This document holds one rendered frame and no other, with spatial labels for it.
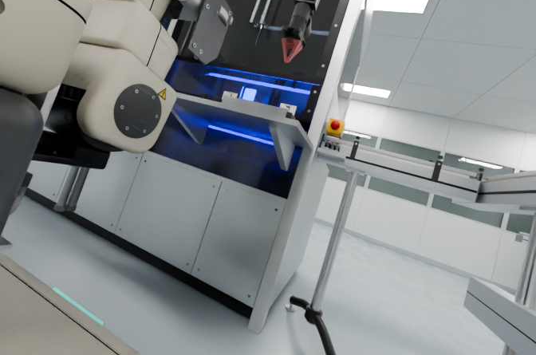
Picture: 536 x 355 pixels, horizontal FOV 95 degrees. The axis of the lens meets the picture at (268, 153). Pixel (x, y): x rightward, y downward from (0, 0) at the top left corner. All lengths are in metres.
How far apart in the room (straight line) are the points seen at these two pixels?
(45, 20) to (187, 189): 1.20
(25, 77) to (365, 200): 5.67
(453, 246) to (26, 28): 6.12
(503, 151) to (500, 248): 1.80
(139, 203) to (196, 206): 0.37
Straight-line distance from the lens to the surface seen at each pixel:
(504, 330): 1.15
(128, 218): 1.65
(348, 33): 1.40
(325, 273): 1.34
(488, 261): 6.35
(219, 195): 1.30
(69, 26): 0.28
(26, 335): 0.70
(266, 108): 0.86
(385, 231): 5.84
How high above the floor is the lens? 0.69
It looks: 4 degrees up
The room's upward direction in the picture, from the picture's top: 18 degrees clockwise
